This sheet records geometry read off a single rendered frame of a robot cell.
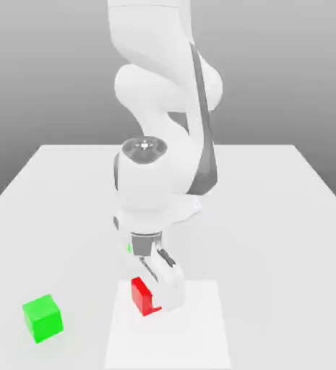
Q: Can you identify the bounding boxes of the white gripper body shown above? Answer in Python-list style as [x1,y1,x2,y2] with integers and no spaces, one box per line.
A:
[139,251,186,312]

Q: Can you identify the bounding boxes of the small red cube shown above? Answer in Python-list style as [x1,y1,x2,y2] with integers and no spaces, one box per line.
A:
[130,276,163,317]

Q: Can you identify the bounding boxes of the small green cube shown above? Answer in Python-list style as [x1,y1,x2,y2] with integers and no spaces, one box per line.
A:
[22,293,64,345]

